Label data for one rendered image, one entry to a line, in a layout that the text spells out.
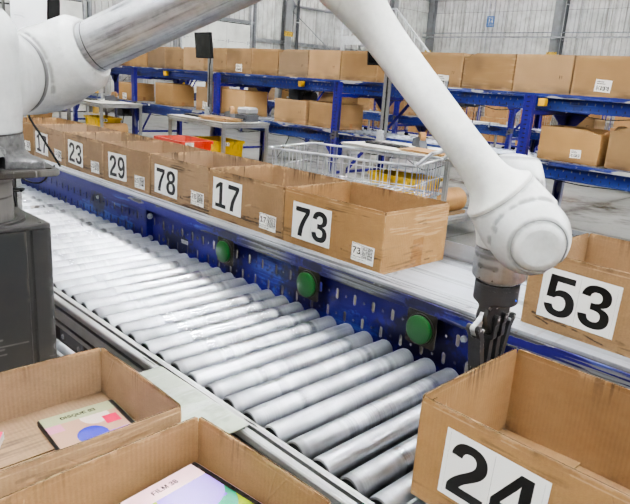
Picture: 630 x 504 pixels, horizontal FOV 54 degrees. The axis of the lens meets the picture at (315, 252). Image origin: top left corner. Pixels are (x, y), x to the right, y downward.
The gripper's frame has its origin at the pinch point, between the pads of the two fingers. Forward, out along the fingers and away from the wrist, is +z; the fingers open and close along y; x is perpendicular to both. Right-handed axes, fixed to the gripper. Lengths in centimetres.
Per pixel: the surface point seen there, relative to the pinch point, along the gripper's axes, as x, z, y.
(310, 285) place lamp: -66, 4, -21
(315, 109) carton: -518, -14, -459
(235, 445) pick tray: -14.3, 1.4, 43.8
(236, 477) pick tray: -13.7, 6.5, 43.8
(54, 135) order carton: -256, -16, -29
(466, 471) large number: 11.1, 1.4, 21.9
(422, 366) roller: -24.7, 10.9, -17.9
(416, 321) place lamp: -30.0, 2.3, -21.1
